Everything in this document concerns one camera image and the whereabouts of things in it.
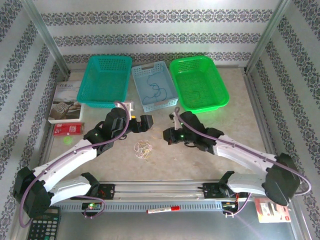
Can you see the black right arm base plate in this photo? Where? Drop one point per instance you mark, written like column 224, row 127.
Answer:
column 210, row 191

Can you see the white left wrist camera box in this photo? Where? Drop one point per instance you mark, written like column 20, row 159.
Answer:
column 129, row 106

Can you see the small circuit board with LED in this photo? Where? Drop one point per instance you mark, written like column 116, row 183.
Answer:
column 93, row 206

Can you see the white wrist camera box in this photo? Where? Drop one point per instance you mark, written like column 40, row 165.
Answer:
column 129, row 106
column 177, row 122

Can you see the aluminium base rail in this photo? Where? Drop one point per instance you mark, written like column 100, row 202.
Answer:
column 155, row 186

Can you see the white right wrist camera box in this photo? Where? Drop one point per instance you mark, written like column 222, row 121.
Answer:
column 177, row 122

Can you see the light blue plastic basket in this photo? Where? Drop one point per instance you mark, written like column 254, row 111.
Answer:
column 140, row 75

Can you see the white brown book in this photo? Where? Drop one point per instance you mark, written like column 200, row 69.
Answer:
column 65, row 100

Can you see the aluminium frame post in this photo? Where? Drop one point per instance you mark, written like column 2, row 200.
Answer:
column 266, row 37
column 47, row 37

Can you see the teal plastic basket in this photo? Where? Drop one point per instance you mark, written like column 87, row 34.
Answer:
column 105, row 82

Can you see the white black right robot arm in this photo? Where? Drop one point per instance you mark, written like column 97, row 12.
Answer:
column 245, row 152

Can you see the red white marker pen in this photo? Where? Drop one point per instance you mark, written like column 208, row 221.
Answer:
column 162, row 209

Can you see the red blister pack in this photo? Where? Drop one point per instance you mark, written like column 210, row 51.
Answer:
column 265, row 212

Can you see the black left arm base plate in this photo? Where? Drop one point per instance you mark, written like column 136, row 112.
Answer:
column 110, row 191

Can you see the small red box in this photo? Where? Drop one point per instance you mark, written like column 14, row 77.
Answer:
column 68, row 128

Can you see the aluminium side rail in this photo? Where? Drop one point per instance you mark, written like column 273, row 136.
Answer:
column 48, row 147
column 253, row 100

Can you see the bright green plastic basket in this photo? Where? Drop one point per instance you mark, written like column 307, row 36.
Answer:
column 200, row 80

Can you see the black calculator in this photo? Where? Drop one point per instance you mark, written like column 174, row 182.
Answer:
column 43, row 227

